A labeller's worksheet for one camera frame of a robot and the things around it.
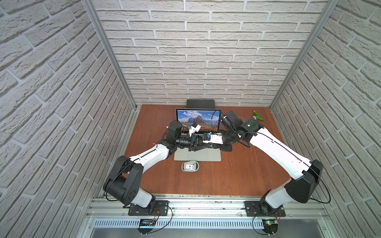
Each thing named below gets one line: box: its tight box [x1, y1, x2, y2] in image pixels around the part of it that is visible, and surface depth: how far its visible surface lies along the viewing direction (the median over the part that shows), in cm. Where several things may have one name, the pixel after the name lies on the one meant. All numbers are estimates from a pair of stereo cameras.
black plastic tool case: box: [186, 99, 216, 109], surface depth 120 cm
